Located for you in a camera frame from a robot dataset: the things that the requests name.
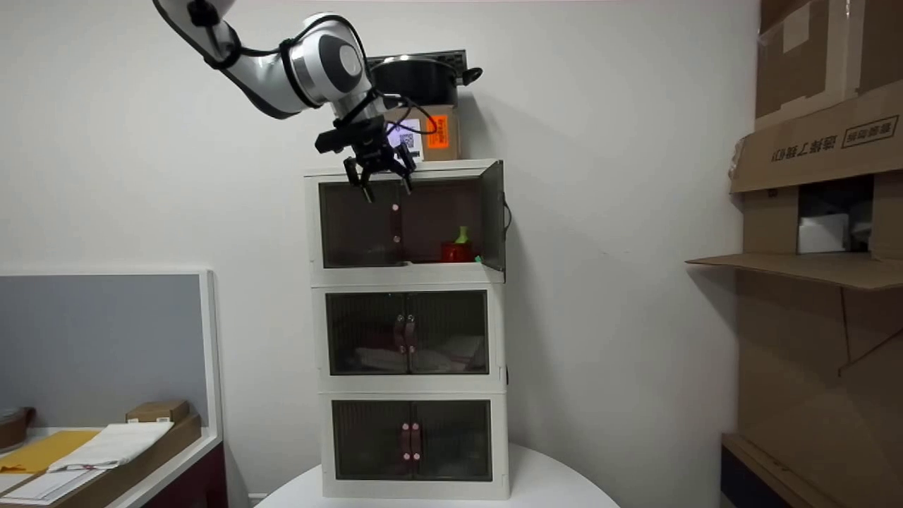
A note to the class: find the plain cardboard box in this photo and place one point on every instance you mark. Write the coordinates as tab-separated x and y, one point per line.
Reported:
809	58

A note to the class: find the printed flat cardboard box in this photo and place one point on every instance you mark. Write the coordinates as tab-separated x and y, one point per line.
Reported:
818	145

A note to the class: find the white paper sheet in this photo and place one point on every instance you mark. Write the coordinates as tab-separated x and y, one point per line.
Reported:
37	487

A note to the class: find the dark transparent cabinet door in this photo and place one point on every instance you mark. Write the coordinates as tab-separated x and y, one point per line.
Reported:
452	315
454	442
363	320
494	216
367	442
356	227

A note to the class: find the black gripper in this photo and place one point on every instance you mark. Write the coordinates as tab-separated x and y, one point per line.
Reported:
373	141

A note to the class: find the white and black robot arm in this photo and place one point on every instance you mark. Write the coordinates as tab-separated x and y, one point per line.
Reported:
320	61

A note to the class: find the black cooking pot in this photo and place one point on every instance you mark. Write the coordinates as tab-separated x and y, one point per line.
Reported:
423	81

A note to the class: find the pale items inside cabinet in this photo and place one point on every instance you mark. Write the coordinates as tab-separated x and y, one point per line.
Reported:
440	356

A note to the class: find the white paper stack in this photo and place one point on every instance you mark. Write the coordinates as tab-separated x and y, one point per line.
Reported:
117	445

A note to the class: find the large tall cardboard box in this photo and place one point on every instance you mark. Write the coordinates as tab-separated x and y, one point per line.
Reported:
809	356

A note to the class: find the cardboard box with orange stickers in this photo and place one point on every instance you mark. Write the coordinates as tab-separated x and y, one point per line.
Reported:
452	130

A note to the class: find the red bottle with green cap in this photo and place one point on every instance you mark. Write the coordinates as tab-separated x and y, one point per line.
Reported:
459	253

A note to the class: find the grey desk partition panel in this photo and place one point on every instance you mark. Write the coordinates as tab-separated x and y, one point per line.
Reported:
103	347

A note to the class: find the white plastic storage cabinet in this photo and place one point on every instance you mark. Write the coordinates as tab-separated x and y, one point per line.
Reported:
412	278

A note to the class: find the white object inside cardboard box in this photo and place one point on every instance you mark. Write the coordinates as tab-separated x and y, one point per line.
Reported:
823	233

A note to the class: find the yellow envelope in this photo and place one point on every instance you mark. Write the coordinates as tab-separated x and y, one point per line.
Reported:
44	453

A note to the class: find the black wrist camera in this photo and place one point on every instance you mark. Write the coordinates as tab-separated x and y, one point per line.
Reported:
332	141

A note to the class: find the white desk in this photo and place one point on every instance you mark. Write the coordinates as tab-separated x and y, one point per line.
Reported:
185	474

